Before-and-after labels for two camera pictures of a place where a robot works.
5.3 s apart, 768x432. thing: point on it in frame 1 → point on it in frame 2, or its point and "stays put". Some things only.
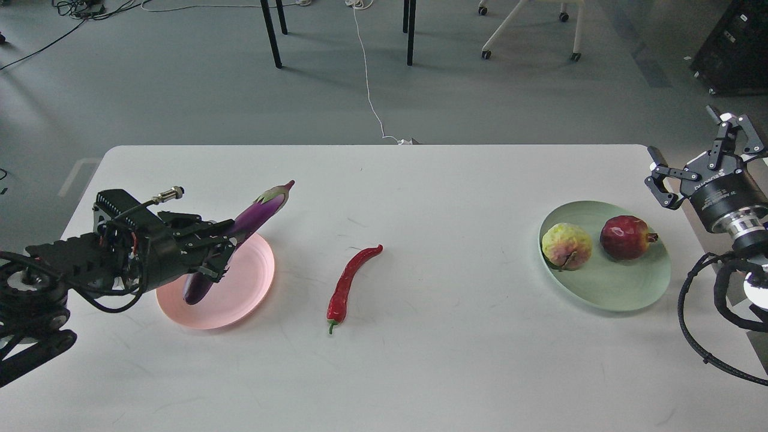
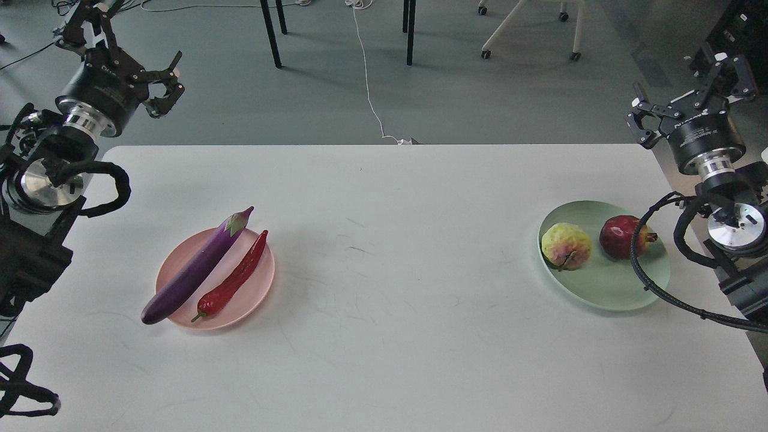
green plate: (604, 282) stays put
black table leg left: (272, 30) stays put
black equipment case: (734, 62) stays put
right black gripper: (716, 183) → (706, 143)
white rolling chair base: (576, 54) stays put
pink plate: (239, 293) stays put
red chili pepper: (337, 305) → (209, 302)
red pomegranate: (626, 237) stays put
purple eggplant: (258, 213) → (171, 292)
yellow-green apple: (566, 246) stays put
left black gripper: (155, 251) → (102, 93)
